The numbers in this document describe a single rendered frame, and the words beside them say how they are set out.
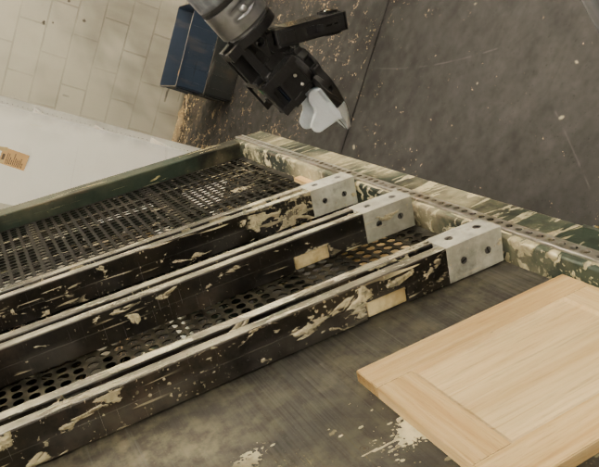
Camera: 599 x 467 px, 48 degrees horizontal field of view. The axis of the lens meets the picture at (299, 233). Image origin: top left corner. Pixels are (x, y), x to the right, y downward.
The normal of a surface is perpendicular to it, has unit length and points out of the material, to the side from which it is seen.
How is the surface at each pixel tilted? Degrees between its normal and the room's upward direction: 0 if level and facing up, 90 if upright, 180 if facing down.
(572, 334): 59
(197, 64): 90
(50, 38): 90
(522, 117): 0
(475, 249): 90
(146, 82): 90
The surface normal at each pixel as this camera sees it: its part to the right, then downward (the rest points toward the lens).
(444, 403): -0.19, -0.91
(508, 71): -0.85, -0.18
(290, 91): 0.43, 0.28
